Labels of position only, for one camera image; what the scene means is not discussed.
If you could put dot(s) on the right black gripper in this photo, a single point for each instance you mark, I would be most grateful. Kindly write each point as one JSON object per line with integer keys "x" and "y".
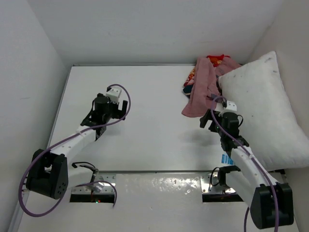
{"x": 213, "y": 118}

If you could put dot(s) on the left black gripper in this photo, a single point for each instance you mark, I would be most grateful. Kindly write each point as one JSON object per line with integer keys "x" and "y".
{"x": 118, "y": 114}

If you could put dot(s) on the pink patterned pillowcase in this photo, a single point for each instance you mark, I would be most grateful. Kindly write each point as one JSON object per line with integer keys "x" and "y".
{"x": 201, "y": 85}

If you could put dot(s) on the white pillow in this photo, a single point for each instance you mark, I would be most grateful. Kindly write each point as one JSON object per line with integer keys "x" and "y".
{"x": 270, "y": 126}

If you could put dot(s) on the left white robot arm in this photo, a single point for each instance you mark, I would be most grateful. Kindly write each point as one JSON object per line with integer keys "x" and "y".
{"x": 53, "y": 172}

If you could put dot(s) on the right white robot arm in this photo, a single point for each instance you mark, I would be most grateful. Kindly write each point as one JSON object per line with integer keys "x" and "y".
{"x": 270, "y": 203}

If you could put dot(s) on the blue pillow label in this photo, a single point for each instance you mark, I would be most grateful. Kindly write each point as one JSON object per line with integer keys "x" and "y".
{"x": 226, "y": 160}

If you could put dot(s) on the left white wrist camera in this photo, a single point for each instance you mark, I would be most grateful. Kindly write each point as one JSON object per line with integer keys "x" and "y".
{"x": 114, "y": 94}

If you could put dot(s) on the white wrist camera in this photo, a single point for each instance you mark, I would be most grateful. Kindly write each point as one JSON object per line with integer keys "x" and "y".
{"x": 227, "y": 106}
{"x": 114, "y": 94}

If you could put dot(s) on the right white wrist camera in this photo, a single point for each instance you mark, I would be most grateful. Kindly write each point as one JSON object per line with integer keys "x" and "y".
{"x": 227, "y": 106}

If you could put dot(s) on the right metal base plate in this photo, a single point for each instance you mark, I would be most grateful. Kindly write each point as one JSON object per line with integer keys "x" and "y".
{"x": 208, "y": 181}

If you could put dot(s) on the metal base plate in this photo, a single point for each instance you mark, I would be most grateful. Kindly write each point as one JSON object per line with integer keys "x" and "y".
{"x": 208, "y": 181}
{"x": 103, "y": 186}

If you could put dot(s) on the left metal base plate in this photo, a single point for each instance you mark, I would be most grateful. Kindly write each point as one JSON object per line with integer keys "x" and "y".
{"x": 103, "y": 186}

